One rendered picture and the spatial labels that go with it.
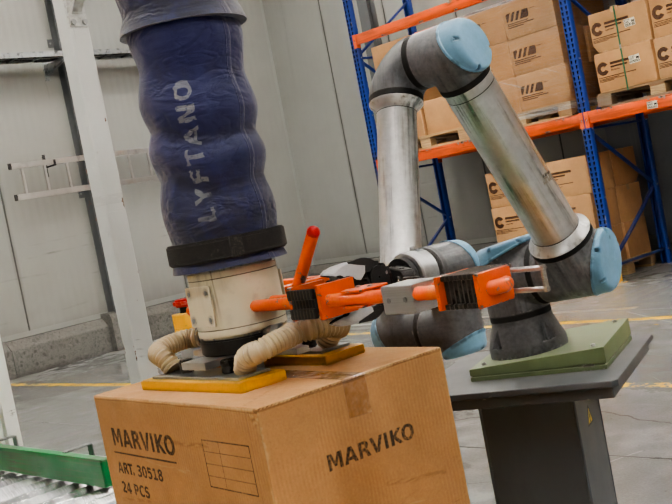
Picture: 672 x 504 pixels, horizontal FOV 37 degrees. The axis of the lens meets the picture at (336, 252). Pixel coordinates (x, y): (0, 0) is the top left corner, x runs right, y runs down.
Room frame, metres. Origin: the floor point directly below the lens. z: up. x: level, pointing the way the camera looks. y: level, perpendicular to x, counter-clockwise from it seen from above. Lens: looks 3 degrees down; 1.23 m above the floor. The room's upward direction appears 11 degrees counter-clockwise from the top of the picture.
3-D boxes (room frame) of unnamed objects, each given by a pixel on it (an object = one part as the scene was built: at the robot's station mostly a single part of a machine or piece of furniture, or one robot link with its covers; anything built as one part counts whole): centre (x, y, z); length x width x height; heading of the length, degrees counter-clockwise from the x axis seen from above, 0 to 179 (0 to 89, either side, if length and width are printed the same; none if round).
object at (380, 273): (1.81, -0.07, 1.07); 0.12 x 0.09 x 0.08; 132
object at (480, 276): (1.45, -0.19, 1.07); 0.08 x 0.07 x 0.05; 41
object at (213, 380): (1.84, 0.27, 0.97); 0.34 x 0.10 x 0.05; 41
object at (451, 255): (1.92, -0.20, 1.07); 0.12 x 0.09 x 0.10; 132
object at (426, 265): (1.86, -0.13, 1.07); 0.09 x 0.05 x 0.10; 42
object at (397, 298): (1.55, -0.10, 1.07); 0.07 x 0.07 x 0.04; 41
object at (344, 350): (1.97, 0.13, 0.97); 0.34 x 0.10 x 0.05; 41
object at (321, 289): (1.72, 0.04, 1.07); 0.10 x 0.08 x 0.06; 131
